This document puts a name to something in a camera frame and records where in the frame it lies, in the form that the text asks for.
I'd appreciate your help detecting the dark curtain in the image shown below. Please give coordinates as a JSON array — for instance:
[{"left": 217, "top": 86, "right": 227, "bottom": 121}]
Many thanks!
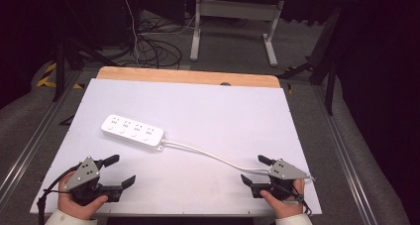
[
  {"left": 0, "top": 0, "right": 62, "bottom": 109},
  {"left": 335, "top": 0, "right": 420, "bottom": 224}
]

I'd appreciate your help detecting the white table cover board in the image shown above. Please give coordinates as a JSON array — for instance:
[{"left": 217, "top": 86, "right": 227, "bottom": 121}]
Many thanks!
[{"left": 29, "top": 78, "right": 323, "bottom": 217}]

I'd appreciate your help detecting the black floor cable bundle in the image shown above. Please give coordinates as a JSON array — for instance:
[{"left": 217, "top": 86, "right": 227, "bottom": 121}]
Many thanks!
[{"left": 133, "top": 16, "right": 199, "bottom": 70}]

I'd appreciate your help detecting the black tripod stand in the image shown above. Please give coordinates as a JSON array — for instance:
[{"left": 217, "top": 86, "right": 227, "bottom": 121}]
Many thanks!
[{"left": 52, "top": 0, "right": 117, "bottom": 102}]

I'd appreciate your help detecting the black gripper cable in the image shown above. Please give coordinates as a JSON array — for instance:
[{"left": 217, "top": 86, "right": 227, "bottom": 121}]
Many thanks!
[
  {"left": 273, "top": 176, "right": 313, "bottom": 218},
  {"left": 36, "top": 164, "right": 83, "bottom": 225}
]

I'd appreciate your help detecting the white power strip cable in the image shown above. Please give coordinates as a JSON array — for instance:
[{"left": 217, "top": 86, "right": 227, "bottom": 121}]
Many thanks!
[{"left": 160, "top": 139, "right": 273, "bottom": 174}]

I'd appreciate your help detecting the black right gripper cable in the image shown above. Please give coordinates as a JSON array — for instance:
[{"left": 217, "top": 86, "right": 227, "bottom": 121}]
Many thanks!
[{"left": 273, "top": 176, "right": 313, "bottom": 218}]

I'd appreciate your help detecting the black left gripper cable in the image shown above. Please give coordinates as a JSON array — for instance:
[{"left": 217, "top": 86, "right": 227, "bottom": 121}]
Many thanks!
[{"left": 36, "top": 164, "right": 83, "bottom": 225}]

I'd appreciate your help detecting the aluminium floor rail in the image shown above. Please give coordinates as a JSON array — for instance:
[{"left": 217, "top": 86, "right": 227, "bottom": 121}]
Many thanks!
[
  {"left": 313, "top": 85, "right": 377, "bottom": 225},
  {"left": 0, "top": 69, "right": 83, "bottom": 199}
]

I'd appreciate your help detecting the white power strip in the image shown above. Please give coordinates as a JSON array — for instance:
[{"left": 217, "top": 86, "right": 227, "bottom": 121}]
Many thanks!
[{"left": 100, "top": 114, "right": 165, "bottom": 153}]

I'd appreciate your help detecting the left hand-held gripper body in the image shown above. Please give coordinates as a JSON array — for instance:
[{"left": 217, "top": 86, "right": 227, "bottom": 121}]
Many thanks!
[{"left": 62, "top": 156, "right": 124, "bottom": 207}]

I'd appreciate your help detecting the thin white hanging cable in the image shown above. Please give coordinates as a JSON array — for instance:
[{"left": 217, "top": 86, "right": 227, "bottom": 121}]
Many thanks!
[{"left": 120, "top": 0, "right": 142, "bottom": 67}]

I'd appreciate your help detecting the dark equipment cabinet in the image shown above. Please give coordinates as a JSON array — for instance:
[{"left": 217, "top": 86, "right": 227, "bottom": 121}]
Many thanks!
[{"left": 75, "top": 0, "right": 142, "bottom": 51}]

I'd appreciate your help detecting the person's left hand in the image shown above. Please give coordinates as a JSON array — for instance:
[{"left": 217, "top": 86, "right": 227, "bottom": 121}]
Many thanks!
[{"left": 56, "top": 170, "right": 109, "bottom": 221}]

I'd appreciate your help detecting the person's right hand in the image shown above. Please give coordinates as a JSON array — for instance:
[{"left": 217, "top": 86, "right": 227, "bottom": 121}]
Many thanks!
[{"left": 259, "top": 178, "right": 305, "bottom": 219}]

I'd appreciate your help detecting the white metal desk frame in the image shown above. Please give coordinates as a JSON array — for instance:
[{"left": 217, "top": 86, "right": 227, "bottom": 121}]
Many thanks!
[{"left": 189, "top": 0, "right": 285, "bottom": 68}]

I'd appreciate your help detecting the wooden table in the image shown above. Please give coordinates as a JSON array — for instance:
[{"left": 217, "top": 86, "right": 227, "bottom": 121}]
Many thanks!
[{"left": 96, "top": 65, "right": 281, "bottom": 89}]

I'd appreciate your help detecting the black metal stand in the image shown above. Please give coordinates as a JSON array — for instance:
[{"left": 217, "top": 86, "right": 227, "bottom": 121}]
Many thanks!
[{"left": 276, "top": 6, "right": 341, "bottom": 116}]

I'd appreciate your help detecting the yellow black floor tape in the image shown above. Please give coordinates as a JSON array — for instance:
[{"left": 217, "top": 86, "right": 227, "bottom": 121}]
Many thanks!
[{"left": 36, "top": 61, "right": 84, "bottom": 90}]

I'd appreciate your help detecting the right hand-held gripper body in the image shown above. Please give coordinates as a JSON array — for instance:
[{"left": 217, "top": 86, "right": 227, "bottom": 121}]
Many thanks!
[{"left": 251, "top": 159, "right": 315, "bottom": 201}]

